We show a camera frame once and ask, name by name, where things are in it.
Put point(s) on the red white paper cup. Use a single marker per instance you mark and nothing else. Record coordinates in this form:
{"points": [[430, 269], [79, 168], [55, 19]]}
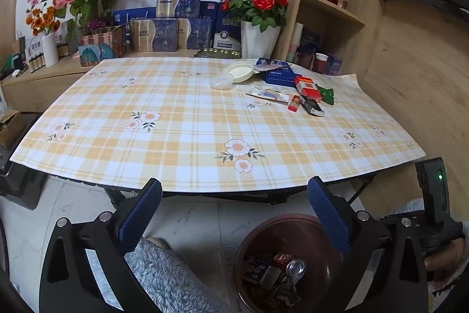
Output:
{"points": [[321, 63]]}

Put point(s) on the person's right hand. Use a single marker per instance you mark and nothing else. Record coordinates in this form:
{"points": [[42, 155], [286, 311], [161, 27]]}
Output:
{"points": [[441, 258]]}

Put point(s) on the row of small brown bottles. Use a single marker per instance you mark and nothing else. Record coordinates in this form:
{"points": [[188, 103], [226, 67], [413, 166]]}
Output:
{"points": [[34, 64]]}

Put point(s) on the small blue purple box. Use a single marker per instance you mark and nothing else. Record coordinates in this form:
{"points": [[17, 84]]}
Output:
{"points": [[334, 64]]}

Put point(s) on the red rose plant white pot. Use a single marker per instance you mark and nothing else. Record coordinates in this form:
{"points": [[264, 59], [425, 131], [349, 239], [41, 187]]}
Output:
{"points": [[262, 41]]}

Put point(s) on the black packet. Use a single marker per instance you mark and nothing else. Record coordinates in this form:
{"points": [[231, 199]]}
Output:
{"points": [[311, 107]]}

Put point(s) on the black plastic case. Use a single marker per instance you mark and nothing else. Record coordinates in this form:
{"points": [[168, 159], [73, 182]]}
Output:
{"points": [[22, 181]]}

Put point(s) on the clear toothbrush packet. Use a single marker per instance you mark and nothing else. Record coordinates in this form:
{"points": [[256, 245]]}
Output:
{"points": [[267, 93]]}

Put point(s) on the white round lid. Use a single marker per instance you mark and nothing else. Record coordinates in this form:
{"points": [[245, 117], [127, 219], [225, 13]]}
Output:
{"points": [[240, 71]]}

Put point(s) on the stack of pastel cups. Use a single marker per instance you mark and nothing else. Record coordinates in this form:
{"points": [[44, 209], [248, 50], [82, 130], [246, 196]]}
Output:
{"points": [[295, 41]]}

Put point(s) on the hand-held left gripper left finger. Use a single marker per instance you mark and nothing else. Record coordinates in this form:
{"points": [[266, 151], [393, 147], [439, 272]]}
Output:
{"points": [[141, 210]]}

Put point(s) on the clear plastic lid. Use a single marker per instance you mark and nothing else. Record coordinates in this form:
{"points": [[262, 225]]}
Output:
{"points": [[221, 82]]}

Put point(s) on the orange lighter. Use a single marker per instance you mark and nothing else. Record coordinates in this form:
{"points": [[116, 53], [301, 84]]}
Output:
{"points": [[294, 103]]}

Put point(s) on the blue white milk powder box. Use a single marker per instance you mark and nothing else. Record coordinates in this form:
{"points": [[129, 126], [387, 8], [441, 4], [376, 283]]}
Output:
{"points": [[225, 34]]}

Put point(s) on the low wooden cabinet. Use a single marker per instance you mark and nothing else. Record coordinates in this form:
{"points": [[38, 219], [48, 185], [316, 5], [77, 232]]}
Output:
{"points": [[44, 89]]}

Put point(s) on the beige slipper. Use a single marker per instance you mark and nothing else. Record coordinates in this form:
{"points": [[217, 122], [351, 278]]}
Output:
{"points": [[159, 243]]}

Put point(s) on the silver foil wrapper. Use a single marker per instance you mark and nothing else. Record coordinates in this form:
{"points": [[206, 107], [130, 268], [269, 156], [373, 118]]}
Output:
{"points": [[284, 293]]}

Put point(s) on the clear plastic spoon packet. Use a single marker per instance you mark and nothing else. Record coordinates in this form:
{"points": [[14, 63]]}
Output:
{"points": [[269, 67]]}

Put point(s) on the red white cigarette box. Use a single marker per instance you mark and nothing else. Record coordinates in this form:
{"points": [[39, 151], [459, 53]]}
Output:
{"points": [[306, 85]]}

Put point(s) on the dark blue printed box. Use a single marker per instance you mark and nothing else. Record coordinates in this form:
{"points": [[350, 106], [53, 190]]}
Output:
{"points": [[311, 40]]}

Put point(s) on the person's left leg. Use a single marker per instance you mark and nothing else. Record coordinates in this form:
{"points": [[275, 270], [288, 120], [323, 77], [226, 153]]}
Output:
{"points": [[165, 280]]}

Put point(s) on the striped wavy planter box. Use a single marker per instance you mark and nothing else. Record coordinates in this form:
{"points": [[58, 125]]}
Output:
{"points": [[106, 38]]}

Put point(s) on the cardboard box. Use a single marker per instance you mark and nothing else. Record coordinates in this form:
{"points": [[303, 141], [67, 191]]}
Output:
{"points": [[11, 126]]}

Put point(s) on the kraft paper bag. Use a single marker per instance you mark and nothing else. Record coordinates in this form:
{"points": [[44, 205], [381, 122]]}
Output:
{"points": [[18, 47]]}

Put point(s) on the gold decorative tray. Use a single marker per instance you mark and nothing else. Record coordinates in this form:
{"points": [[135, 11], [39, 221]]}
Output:
{"points": [[216, 53]]}

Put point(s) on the green packet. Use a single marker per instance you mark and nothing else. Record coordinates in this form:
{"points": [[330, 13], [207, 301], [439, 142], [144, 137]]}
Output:
{"points": [[326, 95]]}

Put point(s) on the brown plastic bin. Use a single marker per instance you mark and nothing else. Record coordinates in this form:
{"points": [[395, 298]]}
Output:
{"points": [[278, 232]]}

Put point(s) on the black folding table frame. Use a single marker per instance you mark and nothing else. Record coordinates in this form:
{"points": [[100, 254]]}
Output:
{"points": [[117, 195]]}

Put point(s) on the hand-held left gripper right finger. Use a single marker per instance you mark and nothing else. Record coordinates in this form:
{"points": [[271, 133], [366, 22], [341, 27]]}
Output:
{"points": [[329, 214]]}

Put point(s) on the blue flat carton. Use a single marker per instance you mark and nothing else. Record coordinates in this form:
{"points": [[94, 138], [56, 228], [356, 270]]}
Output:
{"points": [[135, 14]]}

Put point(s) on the blue gold gift box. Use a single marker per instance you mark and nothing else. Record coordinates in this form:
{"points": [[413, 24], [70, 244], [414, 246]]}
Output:
{"points": [[157, 36], [183, 3], [198, 34]]}

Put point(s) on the white floral fabric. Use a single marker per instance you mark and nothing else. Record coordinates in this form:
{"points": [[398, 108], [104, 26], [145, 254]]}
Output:
{"points": [[447, 283]]}

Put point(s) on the orange flowers white vase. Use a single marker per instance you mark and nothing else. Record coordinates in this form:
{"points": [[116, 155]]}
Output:
{"points": [[50, 49]]}

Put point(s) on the yellow checkered floral tablecloth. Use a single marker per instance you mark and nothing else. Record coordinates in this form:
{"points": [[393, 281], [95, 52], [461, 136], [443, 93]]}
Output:
{"points": [[165, 137]]}

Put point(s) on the crushed red soda can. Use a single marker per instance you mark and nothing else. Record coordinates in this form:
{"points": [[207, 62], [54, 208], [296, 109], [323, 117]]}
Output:
{"points": [[289, 261]]}

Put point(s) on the small dark blue carton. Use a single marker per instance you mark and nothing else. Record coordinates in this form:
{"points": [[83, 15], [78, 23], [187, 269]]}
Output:
{"points": [[210, 8]]}

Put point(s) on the blue white carton box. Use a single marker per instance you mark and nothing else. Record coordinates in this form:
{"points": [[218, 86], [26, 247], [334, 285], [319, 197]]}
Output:
{"points": [[256, 267]]}

